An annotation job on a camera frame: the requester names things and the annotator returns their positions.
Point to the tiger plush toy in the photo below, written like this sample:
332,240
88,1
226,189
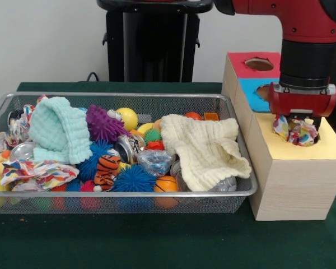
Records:
107,168

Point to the colourful printed cloth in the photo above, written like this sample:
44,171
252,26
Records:
39,173
19,126
296,134

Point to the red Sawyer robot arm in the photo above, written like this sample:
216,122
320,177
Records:
308,28

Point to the cream knitted cloth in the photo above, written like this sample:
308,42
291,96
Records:
201,145

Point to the mint green cloth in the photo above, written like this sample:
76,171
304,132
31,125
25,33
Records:
58,129

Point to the blue spiky ball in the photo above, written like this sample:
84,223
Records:
134,179

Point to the purple spiky toy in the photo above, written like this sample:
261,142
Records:
103,123

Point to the wooden box with three holes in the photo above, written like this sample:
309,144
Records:
294,193

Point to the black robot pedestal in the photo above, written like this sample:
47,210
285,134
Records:
151,50

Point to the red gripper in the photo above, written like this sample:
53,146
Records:
302,103

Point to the small orange basketball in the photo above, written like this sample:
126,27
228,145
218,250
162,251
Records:
165,184

